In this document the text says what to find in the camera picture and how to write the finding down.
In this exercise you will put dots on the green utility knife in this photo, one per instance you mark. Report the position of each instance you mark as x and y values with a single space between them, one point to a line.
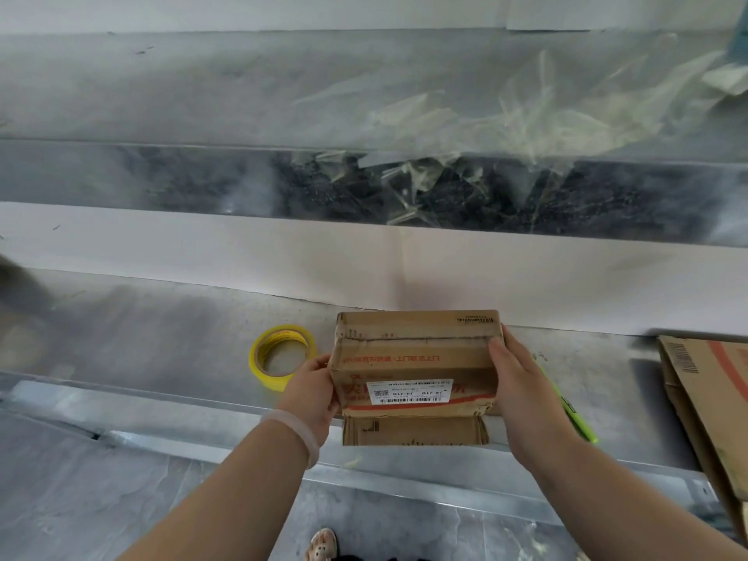
575 417

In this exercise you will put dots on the white-labelled cardboard box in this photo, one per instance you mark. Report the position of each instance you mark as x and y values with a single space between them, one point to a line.
409 356

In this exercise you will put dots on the person's left forearm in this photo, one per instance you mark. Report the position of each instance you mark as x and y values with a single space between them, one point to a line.
228 502

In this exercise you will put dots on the red-lettered cardboard box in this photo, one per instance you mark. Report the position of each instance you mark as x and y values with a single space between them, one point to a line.
713 414

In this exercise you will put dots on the blue plastic basket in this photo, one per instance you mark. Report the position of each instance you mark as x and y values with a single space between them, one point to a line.
741 34

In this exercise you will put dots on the person's left hand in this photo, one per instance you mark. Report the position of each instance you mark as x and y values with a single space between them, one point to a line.
310 397

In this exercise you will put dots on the person's right forearm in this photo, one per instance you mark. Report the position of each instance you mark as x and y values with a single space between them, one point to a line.
631 514

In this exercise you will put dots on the person's right hand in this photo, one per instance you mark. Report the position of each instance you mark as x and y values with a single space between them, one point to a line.
526 403

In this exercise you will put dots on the beige sandal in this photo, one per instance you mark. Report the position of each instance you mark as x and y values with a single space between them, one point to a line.
321 546

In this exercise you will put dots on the yellow tape roll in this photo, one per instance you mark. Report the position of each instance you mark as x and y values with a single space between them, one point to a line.
257 368

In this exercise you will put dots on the person's black trousers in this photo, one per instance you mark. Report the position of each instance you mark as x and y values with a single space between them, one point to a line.
374 559

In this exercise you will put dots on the pile of clear tape scraps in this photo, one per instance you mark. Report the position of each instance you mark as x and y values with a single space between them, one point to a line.
526 128

